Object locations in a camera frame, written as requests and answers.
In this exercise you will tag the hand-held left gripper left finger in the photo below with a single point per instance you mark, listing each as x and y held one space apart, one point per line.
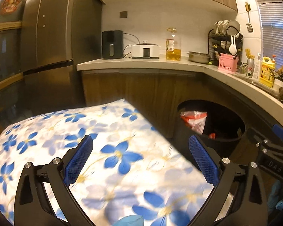
79 160

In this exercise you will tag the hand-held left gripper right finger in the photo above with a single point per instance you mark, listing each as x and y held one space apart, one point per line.
204 160

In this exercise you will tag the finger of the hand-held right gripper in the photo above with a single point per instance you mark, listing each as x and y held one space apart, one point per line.
253 135
281 130

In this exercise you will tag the black trash bin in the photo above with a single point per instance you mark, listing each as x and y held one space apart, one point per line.
228 143

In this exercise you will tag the red snack packet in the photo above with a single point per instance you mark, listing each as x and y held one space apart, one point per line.
194 122

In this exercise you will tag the blue cloth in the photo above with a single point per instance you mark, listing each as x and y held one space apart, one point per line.
128 220
277 193

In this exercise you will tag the blue floral tablecloth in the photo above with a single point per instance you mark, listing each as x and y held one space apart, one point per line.
49 160

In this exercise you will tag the yellow detergent bottle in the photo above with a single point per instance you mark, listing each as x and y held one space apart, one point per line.
267 74

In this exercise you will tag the drink can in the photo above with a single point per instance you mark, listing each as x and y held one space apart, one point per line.
250 69

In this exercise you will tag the white bottle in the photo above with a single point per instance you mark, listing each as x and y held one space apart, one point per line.
257 68

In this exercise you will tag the pink utensil holder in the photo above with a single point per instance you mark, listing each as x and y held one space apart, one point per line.
227 64

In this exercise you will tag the white rice paddle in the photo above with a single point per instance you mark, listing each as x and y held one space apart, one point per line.
232 48

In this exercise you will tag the kitchen counter with wooden cabinets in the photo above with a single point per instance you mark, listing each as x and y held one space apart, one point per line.
132 84

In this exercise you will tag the steel pot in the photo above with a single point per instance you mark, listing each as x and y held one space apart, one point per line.
199 57

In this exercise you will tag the black dish rack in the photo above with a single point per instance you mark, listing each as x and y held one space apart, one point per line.
214 47

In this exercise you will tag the window blinds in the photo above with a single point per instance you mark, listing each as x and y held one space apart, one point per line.
276 28

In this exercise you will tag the hanging metal spatula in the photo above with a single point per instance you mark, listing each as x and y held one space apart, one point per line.
249 27

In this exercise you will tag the cooking oil bottle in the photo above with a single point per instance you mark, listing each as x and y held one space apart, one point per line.
173 54

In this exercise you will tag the row of plates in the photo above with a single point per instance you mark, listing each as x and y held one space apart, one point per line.
226 27

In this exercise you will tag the black air fryer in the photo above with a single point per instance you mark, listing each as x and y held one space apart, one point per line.
116 44

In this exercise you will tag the steel refrigerator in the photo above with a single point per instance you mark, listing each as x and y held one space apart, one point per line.
56 40

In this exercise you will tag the white slow cooker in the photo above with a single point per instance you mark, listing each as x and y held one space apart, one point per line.
138 51

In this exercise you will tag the wooden glass-door cabinet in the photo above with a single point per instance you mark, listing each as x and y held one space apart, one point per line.
4 47

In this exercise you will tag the red round sticker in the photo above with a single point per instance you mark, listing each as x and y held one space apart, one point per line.
10 4

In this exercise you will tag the dark wall socket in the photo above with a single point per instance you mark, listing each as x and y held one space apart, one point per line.
123 14

